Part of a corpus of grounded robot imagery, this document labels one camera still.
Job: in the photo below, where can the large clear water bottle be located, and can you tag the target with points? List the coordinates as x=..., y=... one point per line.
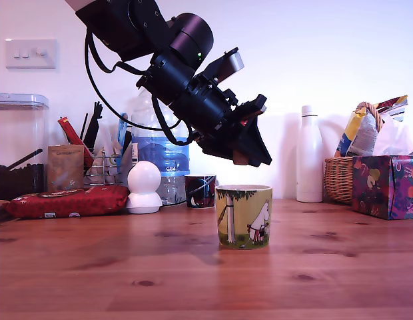
x=150, y=156

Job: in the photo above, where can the yellow blue snack bag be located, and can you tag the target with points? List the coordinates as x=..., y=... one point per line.
x=356, y=133

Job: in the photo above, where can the red foil package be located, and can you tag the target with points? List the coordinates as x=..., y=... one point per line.
x=66, y=201

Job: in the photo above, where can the white tissue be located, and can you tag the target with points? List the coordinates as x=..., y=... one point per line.
x=393, y=136

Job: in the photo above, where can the grey camera box with bracket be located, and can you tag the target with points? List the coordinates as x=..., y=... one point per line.
x=231, y=63

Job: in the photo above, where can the floral purple tissue box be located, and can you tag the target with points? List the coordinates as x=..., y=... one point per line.
x=386, y=186

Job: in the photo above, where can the yellow cartoon print cup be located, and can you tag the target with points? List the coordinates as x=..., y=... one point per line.
x=243, y=216

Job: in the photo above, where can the clear plastic storage container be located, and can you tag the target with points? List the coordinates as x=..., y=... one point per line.
x=16, y=133

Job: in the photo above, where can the woven wicker basket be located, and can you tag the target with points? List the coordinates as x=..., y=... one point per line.
x=338, y=180

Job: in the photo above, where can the black kitchen utensil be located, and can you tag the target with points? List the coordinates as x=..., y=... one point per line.
x=84, y=126
x=95, y=126

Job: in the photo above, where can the white wall light switch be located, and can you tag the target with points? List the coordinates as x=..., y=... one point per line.
x=31, y=53

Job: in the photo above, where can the brown coffee capsule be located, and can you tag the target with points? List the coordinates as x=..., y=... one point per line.
x=241, y=159

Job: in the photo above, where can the dark blue print cup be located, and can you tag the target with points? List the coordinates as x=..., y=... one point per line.
x=198, y=193

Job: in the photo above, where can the small white round camera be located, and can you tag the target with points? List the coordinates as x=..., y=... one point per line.
x=144, y=186

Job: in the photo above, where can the white slim bottle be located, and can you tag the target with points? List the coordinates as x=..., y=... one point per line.
x=309, y=160

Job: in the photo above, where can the white green packet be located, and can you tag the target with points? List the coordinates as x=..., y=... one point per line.
x=111, y=160

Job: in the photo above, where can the brown paper pouch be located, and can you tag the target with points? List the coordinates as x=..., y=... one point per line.
x=65, y=166

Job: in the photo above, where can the colourful striped snack bag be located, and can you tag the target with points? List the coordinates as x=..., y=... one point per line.
x=393, y=106

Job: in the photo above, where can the blue kitchen utensil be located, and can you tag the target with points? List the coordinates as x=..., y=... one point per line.
x=122, y=133

